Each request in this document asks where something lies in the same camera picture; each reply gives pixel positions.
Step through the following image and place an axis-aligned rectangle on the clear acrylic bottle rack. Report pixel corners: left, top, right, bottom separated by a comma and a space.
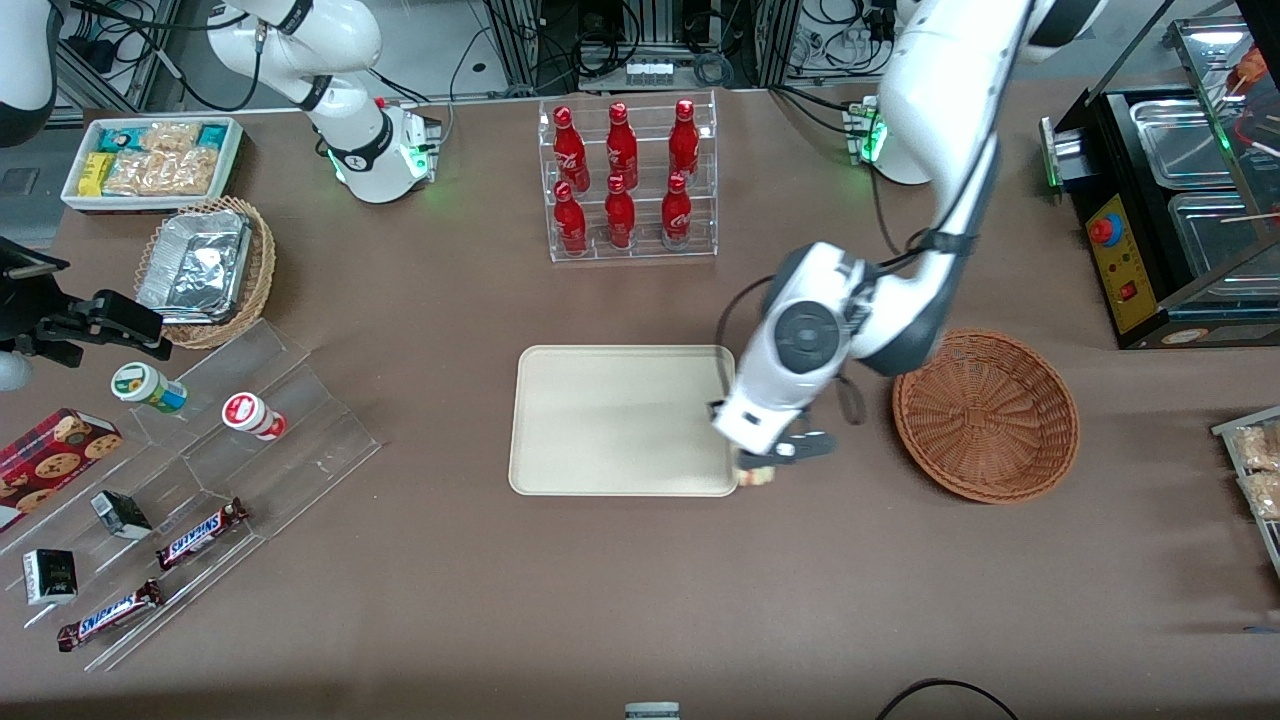
538, 90, 719, 264

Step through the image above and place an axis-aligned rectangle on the silver foil container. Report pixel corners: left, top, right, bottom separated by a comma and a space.
135, 210, 253, 326

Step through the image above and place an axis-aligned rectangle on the green label yogurt cup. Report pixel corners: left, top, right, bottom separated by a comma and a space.
110, 362, 189, 415

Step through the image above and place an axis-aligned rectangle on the black cable loop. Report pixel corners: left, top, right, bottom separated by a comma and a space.
876, 679, 1021, 720

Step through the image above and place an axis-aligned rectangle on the beige plastic tray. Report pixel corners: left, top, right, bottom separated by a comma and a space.
508, 345, 741, 498

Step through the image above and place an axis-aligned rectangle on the clear pastry bag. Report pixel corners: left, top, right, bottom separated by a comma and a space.
1232, 422, 1280, 473
1238, 470, 1280, 521

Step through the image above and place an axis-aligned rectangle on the round brown wicker basket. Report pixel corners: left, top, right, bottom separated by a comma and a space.
892, 329, 1081, 504

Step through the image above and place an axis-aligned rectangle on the red cola bottle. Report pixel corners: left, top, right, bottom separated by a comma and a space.
668, 98, 701, 181
553, 180, 588, 256
553, 106, 591, 193
604, 175, 637, 250
661, 172, 693, 249
606, 102, 640, 191

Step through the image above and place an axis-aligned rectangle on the red label yogurt cup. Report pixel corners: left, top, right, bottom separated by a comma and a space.
221, 392, 289, 442

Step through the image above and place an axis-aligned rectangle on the small clear cracker bag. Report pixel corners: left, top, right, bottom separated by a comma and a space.
140, 122, 204, 154

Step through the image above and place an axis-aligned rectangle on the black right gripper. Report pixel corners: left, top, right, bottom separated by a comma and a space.
0, 238, 174, 368

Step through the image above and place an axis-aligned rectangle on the snickers bar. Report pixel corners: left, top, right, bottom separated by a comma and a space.
155, 498, 249, 572
56, 579, 166, 653

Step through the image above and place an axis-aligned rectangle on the small black box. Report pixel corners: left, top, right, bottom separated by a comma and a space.
90, 490, 153, 541

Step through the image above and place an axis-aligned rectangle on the grey metal snack tray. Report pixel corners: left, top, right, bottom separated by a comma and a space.
1210, 405, 1280, 579

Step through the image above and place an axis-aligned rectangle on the light wicker basket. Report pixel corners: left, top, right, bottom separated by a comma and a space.
133, 196, 277, 350

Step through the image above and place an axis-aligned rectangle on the black food warmer appliance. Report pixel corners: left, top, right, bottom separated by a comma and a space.
1040, 15, 1280, 351

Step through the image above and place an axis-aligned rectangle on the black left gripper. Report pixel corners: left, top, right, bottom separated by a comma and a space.
735, 425, 840, 471

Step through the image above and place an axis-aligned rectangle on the large clear cracker bag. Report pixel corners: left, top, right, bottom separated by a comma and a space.
103, 148, 221, 198

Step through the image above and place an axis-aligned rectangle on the clear acrylic stepped display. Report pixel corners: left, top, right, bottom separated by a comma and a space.
0, 318, 383, 673

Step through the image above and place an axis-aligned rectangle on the white rectangular snack bin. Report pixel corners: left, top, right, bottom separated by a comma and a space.
60, 116, 245, 214

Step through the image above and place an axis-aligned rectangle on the red plaid cookie box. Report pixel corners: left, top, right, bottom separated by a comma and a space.
0, 407, 124, 534

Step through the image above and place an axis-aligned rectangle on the black and white box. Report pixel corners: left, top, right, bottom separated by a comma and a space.
22, 548, 79, 607

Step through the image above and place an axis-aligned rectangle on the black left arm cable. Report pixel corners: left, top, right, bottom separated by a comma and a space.
714, 228, 979, 427

